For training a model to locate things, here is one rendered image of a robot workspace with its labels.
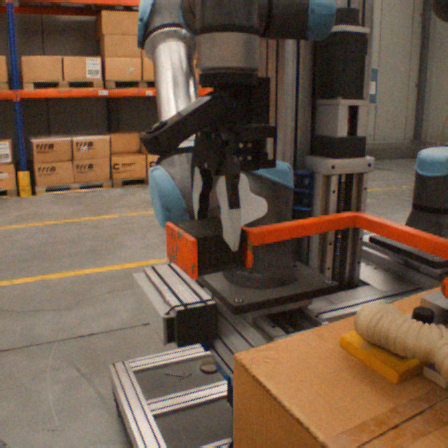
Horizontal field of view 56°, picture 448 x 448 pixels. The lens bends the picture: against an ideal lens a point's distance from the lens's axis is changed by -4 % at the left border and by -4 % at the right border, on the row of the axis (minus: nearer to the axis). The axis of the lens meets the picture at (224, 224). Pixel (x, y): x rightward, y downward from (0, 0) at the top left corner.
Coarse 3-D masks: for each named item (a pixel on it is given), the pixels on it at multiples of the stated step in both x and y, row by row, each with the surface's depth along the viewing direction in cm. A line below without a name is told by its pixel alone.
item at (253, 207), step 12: (240, 180) 53; (240, 192) 53; (240, 204) 53; (252, 204) 53; (264, 204) 54; (228, 216) 51; (240, 216) 52; (252, 216) 53; (228, 228) 52; (240, 228) 52; (228, 240) 53
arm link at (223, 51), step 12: (204, 36) 49; (216, 36) 48; (228, 36) 48; (240, 36) 48; (252, 36) 49; (204, 48) 49; (216, 48) 48; (228, 48) 48; (240, 48) 48; (252, 48) 49; (204, 60) 50; (216, 60) 49; (228, 60) 49; (240, 60) 49; (252, 60) 50; (204, 72) 51; (216, 72) 50; (240, 72) 50; (252, 72) 51
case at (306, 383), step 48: (336, 336) 59; (240, 384) 55; (288, 384) 49; (336, 384) 49; (384, 384) 49; (432, 384) 48; (240, 432) 57; (288, 432) 46; (336, 432) 42; (384, 432) 41; (432, 432) 41
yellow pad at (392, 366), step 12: (408, 312) 61; (420, 312) 55; (432, 312) 55; (444, 324) 57; (348, 336) 56; (360, 336) 55; (348, 348) 55; (360, 348) 53; (372, 348) 53; (384, 348) 53; (360, 360) 53; (372, 360) 51; (384, 360) 50; (396, 360) 50; (408, 360) 50; (384, 372) 50; (396, 372) 48; (408, 372) 49; (420, 372) 50
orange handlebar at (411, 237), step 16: (272, 224) 62; (288, 224) 62; (304, 224) 62; (320, 224) 64; (336, 224) 65; (352, 224) 67; (368, 224) 65; (384, 224) 62; (400, 224) 61; (256, 240) 59; (272, 240) 60; (400, 240) 60; (416, 240) 57; (432, 240) 55
